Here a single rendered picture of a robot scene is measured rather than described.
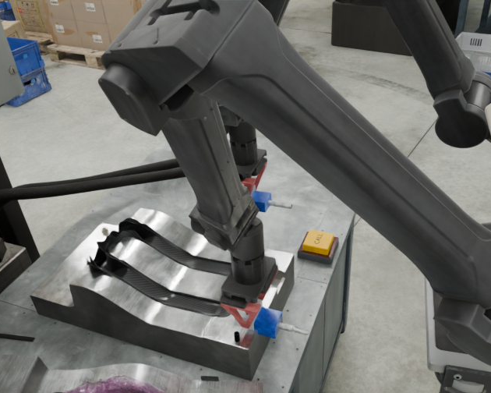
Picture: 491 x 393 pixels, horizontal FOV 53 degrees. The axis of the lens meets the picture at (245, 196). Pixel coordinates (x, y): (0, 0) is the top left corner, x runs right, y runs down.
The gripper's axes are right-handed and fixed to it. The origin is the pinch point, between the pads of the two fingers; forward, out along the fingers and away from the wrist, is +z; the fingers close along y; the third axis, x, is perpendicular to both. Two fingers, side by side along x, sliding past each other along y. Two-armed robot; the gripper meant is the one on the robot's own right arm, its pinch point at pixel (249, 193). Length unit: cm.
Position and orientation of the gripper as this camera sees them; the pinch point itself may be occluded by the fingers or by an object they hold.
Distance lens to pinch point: 114.0
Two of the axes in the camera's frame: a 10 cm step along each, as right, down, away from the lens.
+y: -3.8, 5.5, -7.4
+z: 0.9, 8.2, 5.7
